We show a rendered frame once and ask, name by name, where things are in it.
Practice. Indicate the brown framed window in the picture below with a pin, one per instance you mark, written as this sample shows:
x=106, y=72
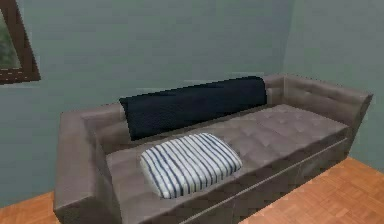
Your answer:
x=23, y=50

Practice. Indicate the dark navy blanket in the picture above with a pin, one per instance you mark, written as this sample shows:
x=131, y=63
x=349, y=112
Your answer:
x=193, y=106

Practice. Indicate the grey tufted sofa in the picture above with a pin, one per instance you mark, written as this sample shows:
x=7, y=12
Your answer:
x=286, y=133

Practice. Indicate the blue white striped pillow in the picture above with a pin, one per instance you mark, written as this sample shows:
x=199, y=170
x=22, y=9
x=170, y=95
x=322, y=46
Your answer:
x=190, y=163

